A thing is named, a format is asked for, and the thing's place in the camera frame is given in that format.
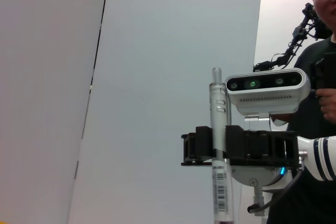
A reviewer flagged silver head camera bracket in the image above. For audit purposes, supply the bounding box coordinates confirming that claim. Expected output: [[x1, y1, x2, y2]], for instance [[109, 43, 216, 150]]
[[244, 113, 288, 133]]

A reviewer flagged white head camera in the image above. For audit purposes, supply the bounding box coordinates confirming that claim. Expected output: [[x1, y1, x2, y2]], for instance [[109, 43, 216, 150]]
[[224, 68, 312, 116]]

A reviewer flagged person hand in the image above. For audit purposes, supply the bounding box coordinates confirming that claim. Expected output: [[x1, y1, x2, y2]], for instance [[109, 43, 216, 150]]
[[316, 87, 336, 124]]

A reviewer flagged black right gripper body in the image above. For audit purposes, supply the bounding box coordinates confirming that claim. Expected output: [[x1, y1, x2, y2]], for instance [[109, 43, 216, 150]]
[[225, 130, 300, 167]]

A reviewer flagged silver ballpoint pen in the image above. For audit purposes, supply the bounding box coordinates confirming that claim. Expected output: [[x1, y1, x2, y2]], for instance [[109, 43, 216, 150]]
[[209, 67, 235, 224]]

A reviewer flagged black handheld controller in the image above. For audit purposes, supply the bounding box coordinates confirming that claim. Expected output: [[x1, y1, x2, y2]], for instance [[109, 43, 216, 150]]
[[310, 52, 336, 97]]

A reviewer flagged black camera rig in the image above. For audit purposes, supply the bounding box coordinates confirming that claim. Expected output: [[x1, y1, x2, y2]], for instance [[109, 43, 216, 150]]
[[253, 3, 331, 73]]

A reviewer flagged person in dark shirt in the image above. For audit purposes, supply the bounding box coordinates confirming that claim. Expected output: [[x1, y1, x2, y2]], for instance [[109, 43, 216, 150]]
[[266, 0, 336, 224]]

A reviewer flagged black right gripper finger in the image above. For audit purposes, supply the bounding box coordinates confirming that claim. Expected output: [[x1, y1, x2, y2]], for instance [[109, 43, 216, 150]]
[[180, 126, 214, 166], [224, 125, 247, 161]]

